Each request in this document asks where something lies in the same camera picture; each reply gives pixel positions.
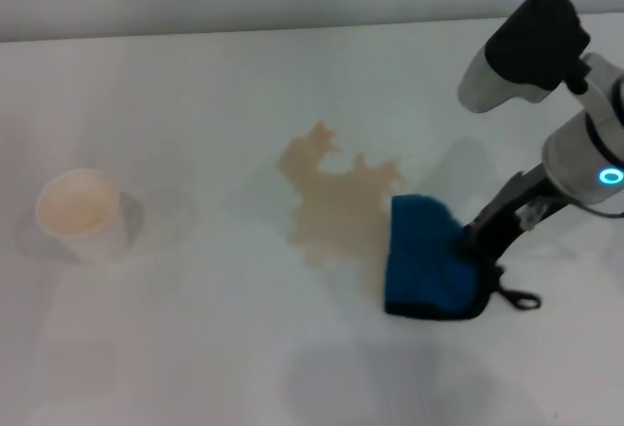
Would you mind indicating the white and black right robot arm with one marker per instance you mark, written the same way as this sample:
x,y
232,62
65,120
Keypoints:
x,y
536,50

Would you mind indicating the brown water stain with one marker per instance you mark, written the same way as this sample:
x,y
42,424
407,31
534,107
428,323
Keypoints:
x,y
331,197

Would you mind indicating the blue rag with black trim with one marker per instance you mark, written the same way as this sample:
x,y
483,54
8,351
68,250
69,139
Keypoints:
x,y
424,260

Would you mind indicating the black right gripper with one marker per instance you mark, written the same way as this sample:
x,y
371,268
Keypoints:
x,y
517,211

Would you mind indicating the white paper cup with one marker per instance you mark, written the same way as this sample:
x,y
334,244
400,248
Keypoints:
x,y
80,211

